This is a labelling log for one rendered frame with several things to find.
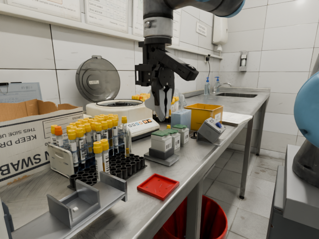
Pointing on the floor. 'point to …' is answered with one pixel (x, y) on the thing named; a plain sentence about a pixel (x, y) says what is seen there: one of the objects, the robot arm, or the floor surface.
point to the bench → (111, 226)
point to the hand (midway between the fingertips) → (164, 116)
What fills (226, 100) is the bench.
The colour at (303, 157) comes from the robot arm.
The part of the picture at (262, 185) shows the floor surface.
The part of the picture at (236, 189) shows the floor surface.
